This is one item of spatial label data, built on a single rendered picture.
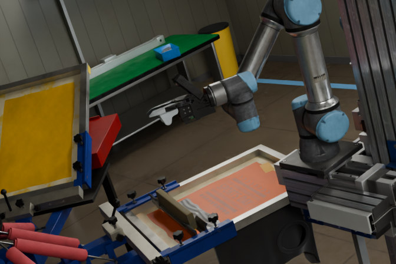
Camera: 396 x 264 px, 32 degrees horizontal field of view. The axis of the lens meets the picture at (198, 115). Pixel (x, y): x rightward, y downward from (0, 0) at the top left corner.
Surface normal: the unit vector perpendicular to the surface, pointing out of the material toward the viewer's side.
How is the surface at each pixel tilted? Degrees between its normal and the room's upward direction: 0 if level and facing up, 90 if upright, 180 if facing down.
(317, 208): 90
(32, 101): 32
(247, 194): 0
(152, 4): 90
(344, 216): 90
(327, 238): 0
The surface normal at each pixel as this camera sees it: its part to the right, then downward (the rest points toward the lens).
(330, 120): 0.30, 0.37
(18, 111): -0.28, -0.58
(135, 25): 0.62, 0.08
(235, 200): -0.28, -0.90
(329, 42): -0.73, 0.42
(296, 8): 0.24, 0.12
